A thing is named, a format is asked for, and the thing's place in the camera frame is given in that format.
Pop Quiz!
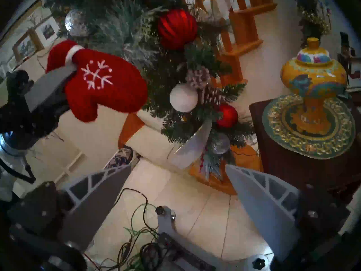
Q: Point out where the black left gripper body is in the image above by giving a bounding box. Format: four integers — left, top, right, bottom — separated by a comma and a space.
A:
0, 85, 70, 149

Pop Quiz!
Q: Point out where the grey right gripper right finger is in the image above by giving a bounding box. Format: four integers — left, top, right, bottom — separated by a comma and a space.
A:
224, 165, 350, 262

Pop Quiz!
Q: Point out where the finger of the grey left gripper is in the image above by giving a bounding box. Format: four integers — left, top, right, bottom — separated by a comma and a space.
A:
25, 64, 78, 112

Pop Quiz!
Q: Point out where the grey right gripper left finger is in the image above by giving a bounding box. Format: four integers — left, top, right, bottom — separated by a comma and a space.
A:
7, 165, 133, 252

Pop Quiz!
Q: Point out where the red knitted mitten ornament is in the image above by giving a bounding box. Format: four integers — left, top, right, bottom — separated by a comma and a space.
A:
46, 40, 148, 123

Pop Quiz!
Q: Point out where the silver faceted ball ornament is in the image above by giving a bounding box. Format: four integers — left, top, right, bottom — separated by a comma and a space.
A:
65, 9, 89, 37

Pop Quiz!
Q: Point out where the matte silver ball ornament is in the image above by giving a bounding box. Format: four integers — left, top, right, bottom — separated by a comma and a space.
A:
212, 134, 230, 154

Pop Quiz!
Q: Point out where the small red ball ornament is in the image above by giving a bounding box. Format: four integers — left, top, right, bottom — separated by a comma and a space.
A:
216, 104, 239, 129

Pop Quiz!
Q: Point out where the white glitter ball ornament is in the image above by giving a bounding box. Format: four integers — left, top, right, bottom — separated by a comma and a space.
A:
169, 83, 199, 113

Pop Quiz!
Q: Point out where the red ribbed ball ornament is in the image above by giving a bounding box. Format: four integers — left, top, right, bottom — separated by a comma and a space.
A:
157, 9, 198, 50

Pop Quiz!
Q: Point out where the dark wooden cabinet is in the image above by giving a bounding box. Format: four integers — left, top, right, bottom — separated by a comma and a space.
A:
249, 91, 361, 206

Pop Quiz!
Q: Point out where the brown framed picture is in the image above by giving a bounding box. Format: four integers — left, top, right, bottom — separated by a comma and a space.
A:
13, 30, 38, 62

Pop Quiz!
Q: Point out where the dark floral patterned rug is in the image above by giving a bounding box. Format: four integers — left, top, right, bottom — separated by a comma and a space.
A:
104, 146, 141, 169

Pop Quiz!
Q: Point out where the ornate round plate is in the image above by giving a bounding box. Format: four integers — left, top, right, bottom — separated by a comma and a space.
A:
262, 94, 356, 160

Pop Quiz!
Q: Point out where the carpeted wooden staircase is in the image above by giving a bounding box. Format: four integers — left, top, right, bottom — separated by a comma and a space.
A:
126, 126, 192, 172

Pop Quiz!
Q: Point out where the green pine garland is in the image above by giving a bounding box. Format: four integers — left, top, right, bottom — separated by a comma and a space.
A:
47, 0, 256, 180

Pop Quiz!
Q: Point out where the yellow porcelain lidded jar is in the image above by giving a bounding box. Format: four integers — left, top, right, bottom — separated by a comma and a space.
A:
280, 38, 347, 135

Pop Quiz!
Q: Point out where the frosted pinecone cluster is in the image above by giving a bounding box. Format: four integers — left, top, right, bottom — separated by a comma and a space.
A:
186, 67, 223, 104

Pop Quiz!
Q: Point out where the small black-hat nutcracker figure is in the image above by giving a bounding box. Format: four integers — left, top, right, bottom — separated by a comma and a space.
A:
337, 31, 361, 84

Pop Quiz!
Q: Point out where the gold tinsel garland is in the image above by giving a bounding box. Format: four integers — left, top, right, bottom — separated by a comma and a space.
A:
293, 0, 332, 45

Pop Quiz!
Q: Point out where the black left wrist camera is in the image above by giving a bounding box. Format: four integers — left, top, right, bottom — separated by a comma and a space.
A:
6, 70, 34, 96

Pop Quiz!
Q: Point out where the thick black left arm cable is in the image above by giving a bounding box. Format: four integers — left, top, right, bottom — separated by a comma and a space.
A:
0, 158, 36, 184

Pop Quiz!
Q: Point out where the green cable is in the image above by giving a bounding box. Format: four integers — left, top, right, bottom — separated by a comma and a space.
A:
99, 203, 158, 271

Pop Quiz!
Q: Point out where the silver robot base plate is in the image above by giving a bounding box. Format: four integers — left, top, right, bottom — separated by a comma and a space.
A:
155, 206, 274, 271

